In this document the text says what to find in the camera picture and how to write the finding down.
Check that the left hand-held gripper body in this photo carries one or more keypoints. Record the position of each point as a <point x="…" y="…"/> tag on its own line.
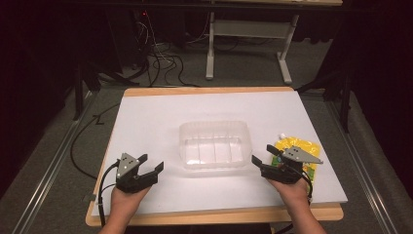
<point x="133" y="180"/>

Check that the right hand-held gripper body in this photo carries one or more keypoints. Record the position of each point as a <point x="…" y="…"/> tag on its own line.
<point x="285" y="172"/>

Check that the person's left hand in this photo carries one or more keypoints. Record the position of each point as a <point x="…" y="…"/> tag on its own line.
<point x="125" y="201"/>

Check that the person's right hand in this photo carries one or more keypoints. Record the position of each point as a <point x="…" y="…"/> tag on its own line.
<point x="293" y="193"/>

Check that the yellow spouted pouch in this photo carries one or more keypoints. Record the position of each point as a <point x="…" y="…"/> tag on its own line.
<point x="308" y="148"/>

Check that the white table cover sheet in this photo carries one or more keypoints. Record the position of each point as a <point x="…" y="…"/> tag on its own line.
<point x="162" y="123"/>

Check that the clear plastic container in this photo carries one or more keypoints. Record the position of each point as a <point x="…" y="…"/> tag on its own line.
<point x="215" y="146"/>

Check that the wooden table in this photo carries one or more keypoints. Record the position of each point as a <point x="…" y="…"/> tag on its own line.
<point x="207" y="89"/>

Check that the black metal stand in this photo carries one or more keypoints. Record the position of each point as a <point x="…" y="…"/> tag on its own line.
<point x="344" y="87"/>
<point x="79" y="84"/>

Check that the metal floor rail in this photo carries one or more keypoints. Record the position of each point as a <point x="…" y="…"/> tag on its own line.
<point x="363" y="162"/>
<point x="55" y="165"/>

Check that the white desk frame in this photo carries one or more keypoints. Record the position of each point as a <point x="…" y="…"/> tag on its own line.
<point x="246" y="29"/>

